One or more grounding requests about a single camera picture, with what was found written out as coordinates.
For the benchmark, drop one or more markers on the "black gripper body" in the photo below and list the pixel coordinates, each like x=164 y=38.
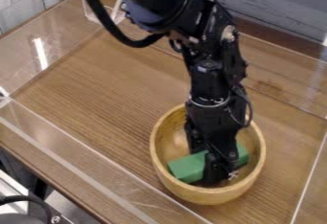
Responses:
x=218 y=121

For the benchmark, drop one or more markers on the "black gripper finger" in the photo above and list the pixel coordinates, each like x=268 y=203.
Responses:
x=194 y=139
x=218 y=167

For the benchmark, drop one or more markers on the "green rectangular block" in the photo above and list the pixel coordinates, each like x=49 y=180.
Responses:
x=188 y=168

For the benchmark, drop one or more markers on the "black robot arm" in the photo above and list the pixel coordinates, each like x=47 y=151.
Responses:
x=202 y=33

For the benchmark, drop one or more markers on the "brown wooden bowl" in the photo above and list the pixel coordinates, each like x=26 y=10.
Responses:
x=169 y=146

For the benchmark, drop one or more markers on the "clear acrylic tray wall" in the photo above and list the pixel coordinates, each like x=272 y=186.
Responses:
x=83 y=139

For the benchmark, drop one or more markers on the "clear acrylic corner bracket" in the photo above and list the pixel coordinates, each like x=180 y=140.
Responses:
x=108 y=14

